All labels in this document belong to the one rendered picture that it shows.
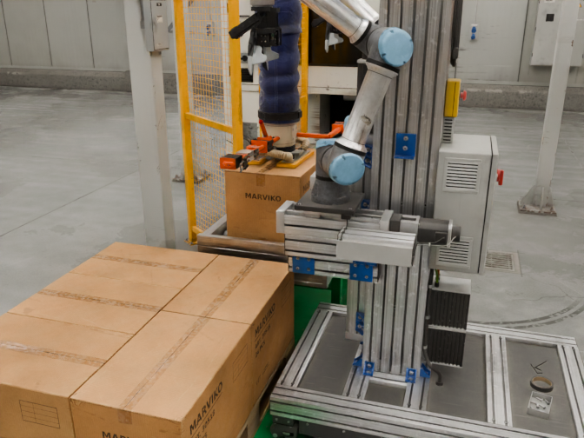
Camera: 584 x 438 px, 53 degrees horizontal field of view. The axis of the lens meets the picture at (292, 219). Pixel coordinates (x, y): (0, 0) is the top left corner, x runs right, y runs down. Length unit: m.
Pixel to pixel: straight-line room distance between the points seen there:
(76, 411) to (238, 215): 1.35
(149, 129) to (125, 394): 2.18
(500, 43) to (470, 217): 9.24
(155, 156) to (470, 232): 2.26
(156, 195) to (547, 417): 2.63
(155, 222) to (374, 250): 2.25
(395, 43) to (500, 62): 9.48
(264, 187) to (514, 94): 8.79
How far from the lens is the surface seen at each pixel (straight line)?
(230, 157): 2.55
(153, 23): 3.69
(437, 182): 2.20
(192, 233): 4.53
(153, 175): 3.91
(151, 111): 3.81
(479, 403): 2.58
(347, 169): 1.96
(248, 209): 2.96
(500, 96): 11.32
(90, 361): 2.22
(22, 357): 2.33
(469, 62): 11.39
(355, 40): 2.08
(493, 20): 11.35
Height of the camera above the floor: 1.72
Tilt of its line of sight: 20 degrees down
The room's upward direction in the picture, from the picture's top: straight up
